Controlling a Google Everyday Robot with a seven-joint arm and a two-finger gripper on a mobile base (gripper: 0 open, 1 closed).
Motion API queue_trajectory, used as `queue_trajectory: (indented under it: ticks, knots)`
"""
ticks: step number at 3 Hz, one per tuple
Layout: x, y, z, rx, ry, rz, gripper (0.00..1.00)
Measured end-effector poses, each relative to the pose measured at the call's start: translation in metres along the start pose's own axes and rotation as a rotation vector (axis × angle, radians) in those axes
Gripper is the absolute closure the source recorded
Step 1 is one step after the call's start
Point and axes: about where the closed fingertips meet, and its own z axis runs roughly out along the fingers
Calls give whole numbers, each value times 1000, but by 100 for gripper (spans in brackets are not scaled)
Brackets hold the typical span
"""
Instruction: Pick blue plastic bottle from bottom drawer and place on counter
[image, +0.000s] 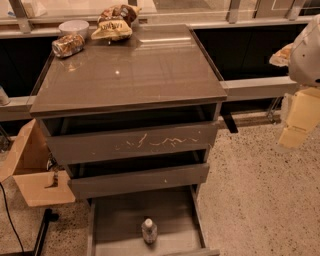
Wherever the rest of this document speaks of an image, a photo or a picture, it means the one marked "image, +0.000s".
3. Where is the open cardboard box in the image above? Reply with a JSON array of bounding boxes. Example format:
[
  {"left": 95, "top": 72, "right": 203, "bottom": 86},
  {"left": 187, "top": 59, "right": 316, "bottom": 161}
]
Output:
[{"left": 0, "top": 119, "right": 75, "bottom": 207}]

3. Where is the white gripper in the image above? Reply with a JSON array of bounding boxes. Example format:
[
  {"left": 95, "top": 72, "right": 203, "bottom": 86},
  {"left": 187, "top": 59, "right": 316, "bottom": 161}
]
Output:
[{"left": 269, "top": 14, "right": 320, "bottom": 149}]

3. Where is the grey drawer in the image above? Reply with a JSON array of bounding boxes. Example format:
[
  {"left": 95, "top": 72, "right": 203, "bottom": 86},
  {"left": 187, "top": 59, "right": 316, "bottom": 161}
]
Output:
[
  {"left": 86, "top": 186, "right": 220, "bottom": 256},
  {"left": 68, "top": 163, "right": 210, "bottom": 199},
  {"left": 39, "top": 121, "right": 218, "bottom": 165}
]

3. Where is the grey metal railing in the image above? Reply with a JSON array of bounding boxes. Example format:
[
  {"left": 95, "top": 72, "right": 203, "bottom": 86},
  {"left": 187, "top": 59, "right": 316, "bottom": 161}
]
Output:
[{"left": 0, "top": 76, "right": 299, "bottom": 122}]

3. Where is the grey bottom drawer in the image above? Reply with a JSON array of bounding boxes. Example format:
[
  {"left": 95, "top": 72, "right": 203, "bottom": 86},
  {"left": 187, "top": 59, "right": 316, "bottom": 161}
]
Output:
[{"left": 86, "top": 186, "right": 220, "bottom": 256}]

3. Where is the grey top drawer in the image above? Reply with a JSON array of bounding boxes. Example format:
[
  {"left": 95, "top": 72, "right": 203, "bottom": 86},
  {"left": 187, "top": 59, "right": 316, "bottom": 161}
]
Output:
[{"left": 39, "top": 121, "right": 218, "bottom": 165}]

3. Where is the black stand leg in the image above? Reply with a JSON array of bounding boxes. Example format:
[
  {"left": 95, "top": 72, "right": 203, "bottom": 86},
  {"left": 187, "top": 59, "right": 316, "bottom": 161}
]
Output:
[{"left": 32, "top": 208, "right": 59, "bottom": 256}]

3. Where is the grey middle drawer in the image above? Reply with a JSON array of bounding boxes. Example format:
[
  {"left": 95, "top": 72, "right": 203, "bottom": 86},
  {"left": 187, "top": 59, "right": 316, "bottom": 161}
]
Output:
[{"left": 68, "top": 163, "right": 210, "bottom": 199}]

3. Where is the crumpled chip bag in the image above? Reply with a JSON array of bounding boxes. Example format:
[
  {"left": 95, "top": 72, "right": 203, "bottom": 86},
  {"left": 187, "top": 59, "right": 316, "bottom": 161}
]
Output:
[{"left": 91, "top": 4, "right": 141, "bottom": 41}]

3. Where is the white bowl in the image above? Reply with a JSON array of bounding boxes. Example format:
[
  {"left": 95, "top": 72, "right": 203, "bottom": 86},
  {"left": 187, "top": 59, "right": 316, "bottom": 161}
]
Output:
[{"left": 58, "top": 20, "right": 89, "bottom": 40}]

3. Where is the clear plastic water bottle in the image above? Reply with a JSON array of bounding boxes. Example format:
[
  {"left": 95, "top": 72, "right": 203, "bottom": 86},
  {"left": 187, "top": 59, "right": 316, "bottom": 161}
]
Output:
[{"left": 141, "top": 218, "right": 158, "bottom": 244}]

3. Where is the black cable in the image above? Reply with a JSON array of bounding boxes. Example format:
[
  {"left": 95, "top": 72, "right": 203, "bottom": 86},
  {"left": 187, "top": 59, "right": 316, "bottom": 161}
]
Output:
[{"left": 0, "top": 182, "right": 26, "bottom": 256}]

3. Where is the grey drawer cabinet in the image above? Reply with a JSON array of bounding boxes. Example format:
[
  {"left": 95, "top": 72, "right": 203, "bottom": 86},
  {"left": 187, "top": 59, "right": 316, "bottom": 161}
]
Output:
[{"left": 29, "top": 23, "right": 228, "bottom": 204}]

